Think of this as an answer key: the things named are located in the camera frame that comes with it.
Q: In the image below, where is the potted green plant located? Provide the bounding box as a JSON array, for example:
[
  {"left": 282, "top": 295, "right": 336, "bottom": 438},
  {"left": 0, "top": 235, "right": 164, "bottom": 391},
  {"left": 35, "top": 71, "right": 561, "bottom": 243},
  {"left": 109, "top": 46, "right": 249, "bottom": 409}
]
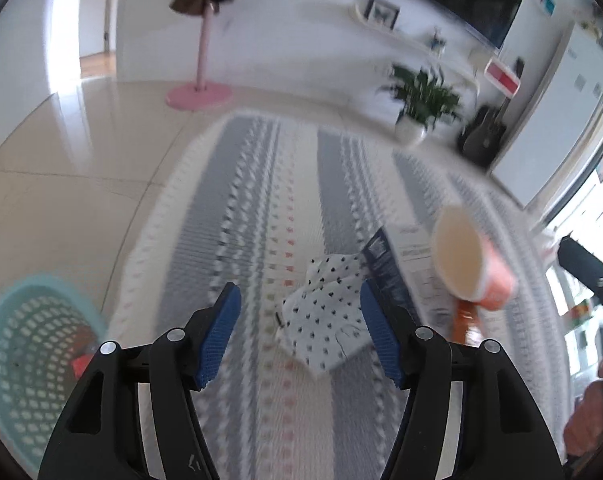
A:
[{"left": 379, "top": 62, "right": 465, "bottom": 149}]

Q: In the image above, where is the colourful cube toy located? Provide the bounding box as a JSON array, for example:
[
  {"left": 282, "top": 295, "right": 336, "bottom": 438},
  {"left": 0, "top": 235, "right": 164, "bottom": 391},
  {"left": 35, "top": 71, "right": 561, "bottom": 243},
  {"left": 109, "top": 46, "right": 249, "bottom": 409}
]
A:
[{"left": 569, "top": 300, "right": 595, "bottom": 326}]

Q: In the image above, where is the white black dotted bag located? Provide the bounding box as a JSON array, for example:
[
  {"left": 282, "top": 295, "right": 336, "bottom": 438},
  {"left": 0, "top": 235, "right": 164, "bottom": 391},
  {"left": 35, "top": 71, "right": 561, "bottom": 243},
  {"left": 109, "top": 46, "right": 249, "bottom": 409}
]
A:
[{"left": 276, "top": 254, "right": 377, "bottom": 379}]

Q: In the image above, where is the orange paper cup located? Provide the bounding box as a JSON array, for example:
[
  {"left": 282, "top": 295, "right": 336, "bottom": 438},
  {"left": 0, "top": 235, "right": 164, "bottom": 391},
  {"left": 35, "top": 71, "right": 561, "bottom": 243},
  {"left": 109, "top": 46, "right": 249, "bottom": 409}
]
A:
[{"left": 430, "top": 205, "right": 519, "bottom": 311}]

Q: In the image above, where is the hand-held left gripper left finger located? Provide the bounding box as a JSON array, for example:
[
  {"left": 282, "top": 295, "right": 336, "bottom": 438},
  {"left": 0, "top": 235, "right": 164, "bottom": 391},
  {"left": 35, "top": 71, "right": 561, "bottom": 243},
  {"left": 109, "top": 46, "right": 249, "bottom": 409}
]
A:
[{"left": 36, "top": 282, "right": 242, "bottom": 480}]

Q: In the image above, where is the framed butterfly picture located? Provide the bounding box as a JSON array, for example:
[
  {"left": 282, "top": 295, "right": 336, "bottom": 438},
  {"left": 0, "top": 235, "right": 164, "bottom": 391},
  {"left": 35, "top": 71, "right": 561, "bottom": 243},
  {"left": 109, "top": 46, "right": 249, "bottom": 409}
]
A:
[{"left": 364, "top": 0, "right": 401, "bottom": 31}]

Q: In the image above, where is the teal plastic basket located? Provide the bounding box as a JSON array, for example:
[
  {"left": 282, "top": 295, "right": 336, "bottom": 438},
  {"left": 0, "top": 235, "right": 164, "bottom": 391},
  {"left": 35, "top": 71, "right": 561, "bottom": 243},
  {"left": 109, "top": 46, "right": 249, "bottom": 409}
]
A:
[{"left": 0, "top": 274, "right": 108, "bottom": 466}]

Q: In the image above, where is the black flat television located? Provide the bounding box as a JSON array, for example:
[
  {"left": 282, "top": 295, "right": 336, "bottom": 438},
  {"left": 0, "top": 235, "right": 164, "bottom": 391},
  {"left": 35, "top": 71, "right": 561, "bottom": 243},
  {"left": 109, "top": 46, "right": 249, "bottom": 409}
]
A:
[{"left": 356, "top": 0, "right": 525, "bottom": 51}]

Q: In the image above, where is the black acoustic guitar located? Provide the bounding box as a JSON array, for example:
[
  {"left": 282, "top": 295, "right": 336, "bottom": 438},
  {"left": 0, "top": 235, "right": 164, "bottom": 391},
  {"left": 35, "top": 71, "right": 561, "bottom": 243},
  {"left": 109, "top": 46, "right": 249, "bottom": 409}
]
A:
[{"left": 456, "top": 57, "right": 527, "bottom": 167}]

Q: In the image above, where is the white door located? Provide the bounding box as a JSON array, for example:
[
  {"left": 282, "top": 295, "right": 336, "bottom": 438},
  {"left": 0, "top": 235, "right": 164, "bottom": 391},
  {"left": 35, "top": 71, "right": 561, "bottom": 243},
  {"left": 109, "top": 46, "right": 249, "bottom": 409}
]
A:
[{"left": 0, "top": 0, "right": 57, "bottom": 158}]

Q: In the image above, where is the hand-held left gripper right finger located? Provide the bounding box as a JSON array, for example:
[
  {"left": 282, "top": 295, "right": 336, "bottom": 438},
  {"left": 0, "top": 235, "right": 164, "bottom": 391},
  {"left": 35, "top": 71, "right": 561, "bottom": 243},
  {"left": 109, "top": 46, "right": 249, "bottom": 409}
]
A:
[{"left": 360, "top": 280, "right": 567, "bottom": 480}]

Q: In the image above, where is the pink coat rack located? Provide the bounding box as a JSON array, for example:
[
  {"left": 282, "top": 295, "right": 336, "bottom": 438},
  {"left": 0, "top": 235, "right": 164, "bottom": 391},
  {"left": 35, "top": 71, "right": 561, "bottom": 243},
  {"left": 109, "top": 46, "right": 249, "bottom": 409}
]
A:
[{"left": 166, "top": 0, "right": 235, "bottom": 110}]

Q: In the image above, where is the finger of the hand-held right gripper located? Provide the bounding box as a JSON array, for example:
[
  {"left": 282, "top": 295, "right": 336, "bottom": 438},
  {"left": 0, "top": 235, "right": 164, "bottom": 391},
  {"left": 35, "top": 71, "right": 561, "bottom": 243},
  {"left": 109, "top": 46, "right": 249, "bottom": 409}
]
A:
[{"left": 556, "top": 235, "right": 603, "bottom": 333}]

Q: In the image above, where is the dark blue printed box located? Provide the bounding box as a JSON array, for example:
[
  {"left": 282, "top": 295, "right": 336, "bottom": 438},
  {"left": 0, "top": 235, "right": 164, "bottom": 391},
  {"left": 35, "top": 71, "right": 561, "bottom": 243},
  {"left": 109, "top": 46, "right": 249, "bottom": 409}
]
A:
[{"left": 391, "top": 225, "right": 462, "bottom": 341}]

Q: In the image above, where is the grey white striped rug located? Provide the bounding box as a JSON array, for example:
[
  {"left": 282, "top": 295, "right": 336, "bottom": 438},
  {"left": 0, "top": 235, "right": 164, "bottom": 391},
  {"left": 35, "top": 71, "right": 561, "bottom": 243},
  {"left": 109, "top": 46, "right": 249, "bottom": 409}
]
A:
[{"left": 106, "top": 112, "right": 575, "bottom": 480}]

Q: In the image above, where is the person's right hand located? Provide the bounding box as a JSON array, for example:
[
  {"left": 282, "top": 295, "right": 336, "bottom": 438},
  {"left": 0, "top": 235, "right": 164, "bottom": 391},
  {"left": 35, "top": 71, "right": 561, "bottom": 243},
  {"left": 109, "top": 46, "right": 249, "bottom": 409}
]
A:
[{"left": 564, "top": 355, "right": 603, "bottom": 461}]

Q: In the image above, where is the white refrigerator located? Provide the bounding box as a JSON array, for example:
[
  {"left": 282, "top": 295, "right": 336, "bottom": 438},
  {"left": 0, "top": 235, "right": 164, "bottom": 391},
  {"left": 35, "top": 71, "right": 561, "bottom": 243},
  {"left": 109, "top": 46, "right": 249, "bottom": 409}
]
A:
[{"left": 489, "top": 22, "right": 603, "bottom": 209}]

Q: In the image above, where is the red rounded box shelf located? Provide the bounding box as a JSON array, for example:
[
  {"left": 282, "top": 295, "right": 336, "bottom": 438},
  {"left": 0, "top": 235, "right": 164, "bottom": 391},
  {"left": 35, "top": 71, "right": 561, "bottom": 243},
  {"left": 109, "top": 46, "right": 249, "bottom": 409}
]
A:
[{"left": 483, "top": 57, "right": 523, "bottom": 97}]

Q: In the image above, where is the white curved wall shelf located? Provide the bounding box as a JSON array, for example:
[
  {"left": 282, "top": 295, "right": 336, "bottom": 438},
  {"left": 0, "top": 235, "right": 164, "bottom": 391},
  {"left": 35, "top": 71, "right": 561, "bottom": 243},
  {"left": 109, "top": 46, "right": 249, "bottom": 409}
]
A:
[{"left": 354, "top": 0, "right": 482, "bottom": 97}]

